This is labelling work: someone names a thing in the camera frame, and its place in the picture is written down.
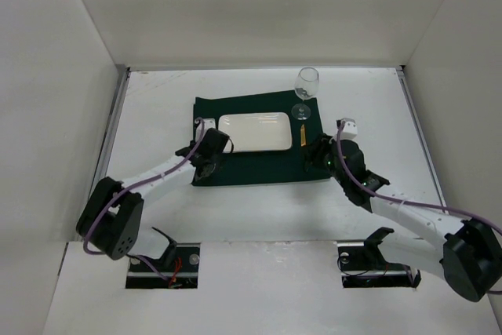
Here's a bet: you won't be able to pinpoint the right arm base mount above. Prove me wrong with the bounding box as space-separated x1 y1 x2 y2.
336 227 421 289

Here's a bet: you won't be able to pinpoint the clear wine glass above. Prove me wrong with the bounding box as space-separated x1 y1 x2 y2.
291 67 320 120

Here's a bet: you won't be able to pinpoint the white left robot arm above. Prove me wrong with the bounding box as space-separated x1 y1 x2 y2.
76 128 231 271

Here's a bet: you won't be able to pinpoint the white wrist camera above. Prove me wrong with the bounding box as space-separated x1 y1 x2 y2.
195 117 216 129
336 118 358 140

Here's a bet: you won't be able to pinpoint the white rectangular plate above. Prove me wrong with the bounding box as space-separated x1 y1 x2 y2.
217 112 293 153

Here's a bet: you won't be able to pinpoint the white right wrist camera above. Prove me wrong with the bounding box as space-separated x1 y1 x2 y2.
336 118 358 140

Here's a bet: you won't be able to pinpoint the aluminium table rail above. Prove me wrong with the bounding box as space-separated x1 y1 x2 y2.
396 66 446 205
84 64 130 205

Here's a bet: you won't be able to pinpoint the left aluminium table rail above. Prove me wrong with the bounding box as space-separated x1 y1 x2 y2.
84 64 130 205

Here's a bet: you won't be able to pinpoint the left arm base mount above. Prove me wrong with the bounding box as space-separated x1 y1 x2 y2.
125 228 201 289

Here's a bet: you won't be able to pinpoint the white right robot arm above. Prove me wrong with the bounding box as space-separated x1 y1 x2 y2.
301 133 501 302

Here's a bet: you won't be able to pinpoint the dark green cloth napkin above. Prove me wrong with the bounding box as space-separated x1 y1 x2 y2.
192 90 331 187

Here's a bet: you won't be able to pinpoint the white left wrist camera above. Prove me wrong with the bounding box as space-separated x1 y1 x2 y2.
195 117 216 129

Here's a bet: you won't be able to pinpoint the right aluminium table rail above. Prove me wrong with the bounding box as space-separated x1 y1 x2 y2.
396 66 446 205

